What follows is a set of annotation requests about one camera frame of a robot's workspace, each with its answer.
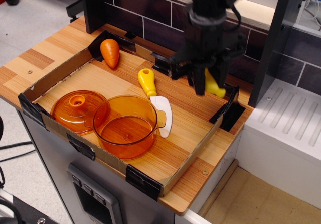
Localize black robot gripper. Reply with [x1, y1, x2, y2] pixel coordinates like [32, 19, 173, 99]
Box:
[168, 20, 245, 95]

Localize yellow toy banana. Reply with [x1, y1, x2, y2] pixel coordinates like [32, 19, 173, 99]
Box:
[205, 68, 226, 98]

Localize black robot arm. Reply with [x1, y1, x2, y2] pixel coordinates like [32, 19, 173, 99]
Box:
[168, 0, 244, 95]

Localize orange transparent toy pot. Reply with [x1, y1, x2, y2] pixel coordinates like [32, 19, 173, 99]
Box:
[84, 95, 168, 159]

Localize orange transparent pot lid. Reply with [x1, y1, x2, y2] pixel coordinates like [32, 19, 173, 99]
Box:
[50, 90, 107, 135]

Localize orange toy carrot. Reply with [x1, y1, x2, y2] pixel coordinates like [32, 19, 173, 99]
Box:
[100, 39, 120, 68]

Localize white toy sink drainboard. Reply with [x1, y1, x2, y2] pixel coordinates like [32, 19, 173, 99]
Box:
[236, 79, 320, 208]

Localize grey toy oven front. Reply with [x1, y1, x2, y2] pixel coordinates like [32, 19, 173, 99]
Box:
[67, 164, 123, 223]

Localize toy knife yellow handle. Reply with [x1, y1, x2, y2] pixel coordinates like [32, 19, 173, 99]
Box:
[138, 68, 173, 138]

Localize black vertical post right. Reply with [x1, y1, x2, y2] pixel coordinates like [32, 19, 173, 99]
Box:
[248, 0, 303, 107]

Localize black vertical post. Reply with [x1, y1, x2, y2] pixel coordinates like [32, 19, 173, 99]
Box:
[248, 0, 303, 107]
[82, 0, 106, 34]

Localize black vertical post left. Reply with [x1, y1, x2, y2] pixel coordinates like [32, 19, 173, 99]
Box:
[82, 0, 106, 34]

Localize black floor cable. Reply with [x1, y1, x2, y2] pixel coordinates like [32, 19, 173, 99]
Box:
[0, 141, 37, 162]

